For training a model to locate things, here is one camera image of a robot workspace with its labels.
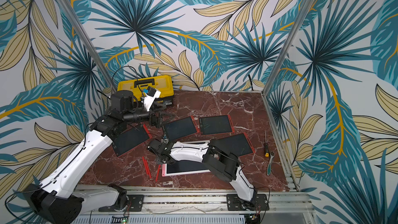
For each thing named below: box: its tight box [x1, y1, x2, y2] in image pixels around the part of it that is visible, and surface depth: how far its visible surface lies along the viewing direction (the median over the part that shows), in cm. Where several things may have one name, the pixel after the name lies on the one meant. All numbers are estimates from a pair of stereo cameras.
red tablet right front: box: [217, 132, 256, 158], surface depth 98 cm
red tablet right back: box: [198, 114, 235, 136], surface depth 103 cm
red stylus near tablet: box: [155, 164, 162, 182], surface depth 83 cm
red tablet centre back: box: [162, 115, 201, 142], surface depth 102 cm
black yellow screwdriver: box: [264, 130, 270, 158], surface depth 92 cm
